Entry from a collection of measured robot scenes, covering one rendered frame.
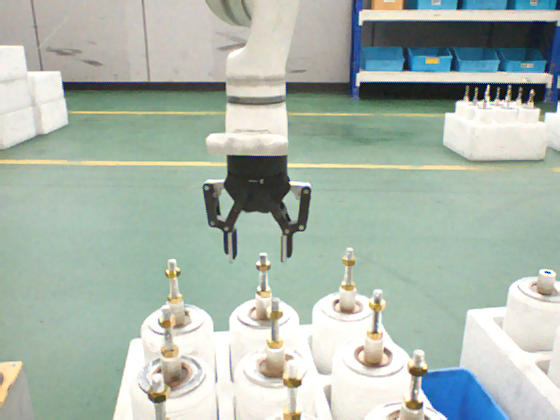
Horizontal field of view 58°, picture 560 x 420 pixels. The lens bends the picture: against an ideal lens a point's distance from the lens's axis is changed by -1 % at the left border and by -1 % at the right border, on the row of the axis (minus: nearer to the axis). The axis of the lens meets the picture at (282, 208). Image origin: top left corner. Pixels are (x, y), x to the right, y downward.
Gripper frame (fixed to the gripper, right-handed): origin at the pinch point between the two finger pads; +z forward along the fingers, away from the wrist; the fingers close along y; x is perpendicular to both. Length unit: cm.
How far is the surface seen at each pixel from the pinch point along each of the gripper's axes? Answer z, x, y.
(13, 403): 5.4, 25.9, 18.6
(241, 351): 13.3, 3.8, 1.9
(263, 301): 7.1, 1.0, -0.7
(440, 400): 28.3, -8.3, -27.4
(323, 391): 17.3, 5.5, -9.2
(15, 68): -9, -218, 180
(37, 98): 10, -236, 180
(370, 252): 34, -79, -19
